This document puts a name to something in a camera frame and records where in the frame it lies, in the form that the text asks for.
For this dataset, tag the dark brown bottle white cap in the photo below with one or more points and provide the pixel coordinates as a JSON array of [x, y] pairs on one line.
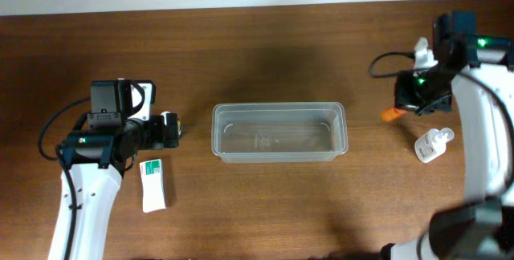
[[171, 119]]

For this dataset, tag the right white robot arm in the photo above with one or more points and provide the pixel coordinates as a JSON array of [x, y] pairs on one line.
[[476, 72]]

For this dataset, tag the clear plastic container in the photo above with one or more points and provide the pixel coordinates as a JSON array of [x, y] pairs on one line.
[[279, 132]]

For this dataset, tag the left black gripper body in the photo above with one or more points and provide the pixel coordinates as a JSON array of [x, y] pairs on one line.
[[171, 130]]

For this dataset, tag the white green medicine box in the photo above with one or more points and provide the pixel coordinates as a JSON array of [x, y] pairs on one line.
[[153, 186]]

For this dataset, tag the white plastic bottle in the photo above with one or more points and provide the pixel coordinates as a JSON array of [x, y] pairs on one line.
[[432, 144]]

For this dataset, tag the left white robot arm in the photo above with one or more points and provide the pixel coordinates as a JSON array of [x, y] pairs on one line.
[[100, 148]]

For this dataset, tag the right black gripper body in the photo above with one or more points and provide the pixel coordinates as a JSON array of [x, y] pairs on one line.
[[419, 105]]

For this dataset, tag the orange tube white cap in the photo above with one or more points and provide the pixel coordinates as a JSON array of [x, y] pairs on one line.
[[392, 114]]

